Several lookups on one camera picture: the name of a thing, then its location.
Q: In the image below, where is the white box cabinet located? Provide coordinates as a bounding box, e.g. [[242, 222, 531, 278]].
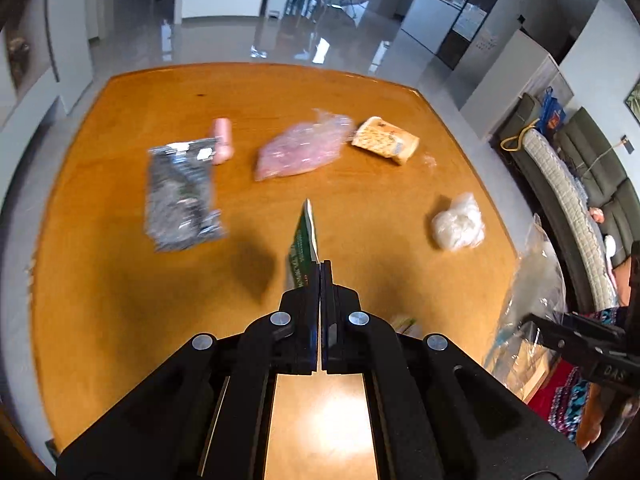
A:
[[460, 27, 576, 141]]

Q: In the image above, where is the grey foil packet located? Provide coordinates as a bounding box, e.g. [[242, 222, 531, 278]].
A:
[[144, 139, 230, 253]]

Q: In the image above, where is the white quilted throw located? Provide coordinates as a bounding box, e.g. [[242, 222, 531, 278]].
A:
[[522, 129, 618, 311]]

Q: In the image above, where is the dried flower bunch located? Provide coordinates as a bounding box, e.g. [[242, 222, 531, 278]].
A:
[[6, 35, 32, 86]]

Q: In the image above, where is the beige printed noodle packet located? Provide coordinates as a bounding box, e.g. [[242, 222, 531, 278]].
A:
[[350, 116, 421, 166]]

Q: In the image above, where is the framed wall picture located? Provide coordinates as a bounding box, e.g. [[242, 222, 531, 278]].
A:
[[625, 77, 640, 123]]

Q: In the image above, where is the person's patterned clothing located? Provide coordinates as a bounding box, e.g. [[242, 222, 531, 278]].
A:
[[530, 310, 626, 451]]

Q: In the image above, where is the dark green sofa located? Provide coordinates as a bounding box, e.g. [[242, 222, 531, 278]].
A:
[[492, 95, 640, 321]]

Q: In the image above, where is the white cabinet with open shelf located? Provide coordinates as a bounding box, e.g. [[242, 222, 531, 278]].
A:
[[400, 0, 481, 56]]

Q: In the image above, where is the white crumpled plastic bag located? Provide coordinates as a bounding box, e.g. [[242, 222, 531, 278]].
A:
[[431, 192, 486, 251]]

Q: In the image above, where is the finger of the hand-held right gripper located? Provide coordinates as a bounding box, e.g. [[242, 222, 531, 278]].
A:
[[522, 314, 606, 366], [561, 312, 626, 341]]

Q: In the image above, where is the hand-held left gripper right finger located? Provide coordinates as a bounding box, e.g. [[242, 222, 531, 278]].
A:
[[320, 259, 588, 480]]

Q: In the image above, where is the blue bag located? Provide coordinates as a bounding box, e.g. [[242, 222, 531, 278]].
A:
[[539, 87, 568, 133]]

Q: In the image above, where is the pink block toy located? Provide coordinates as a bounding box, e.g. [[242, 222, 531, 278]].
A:
[[209, 117, 236, 167]]

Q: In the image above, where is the clear printed plastic bag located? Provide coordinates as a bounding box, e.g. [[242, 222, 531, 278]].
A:
[[254, 108, 356, 182]]

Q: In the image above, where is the yellow cable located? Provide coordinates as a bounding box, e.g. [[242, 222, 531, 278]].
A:
[[501, 121, 543, 153]]

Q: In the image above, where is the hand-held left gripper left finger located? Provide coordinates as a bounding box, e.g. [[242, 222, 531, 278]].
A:
[[56, 260, 321, 480]]

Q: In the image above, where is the large clear plastic bag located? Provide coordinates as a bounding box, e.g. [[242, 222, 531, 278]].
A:
[[482, 212, 568, 403]]

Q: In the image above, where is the green wrapper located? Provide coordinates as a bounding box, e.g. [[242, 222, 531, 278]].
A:
[[285, 199, 321, 292]]

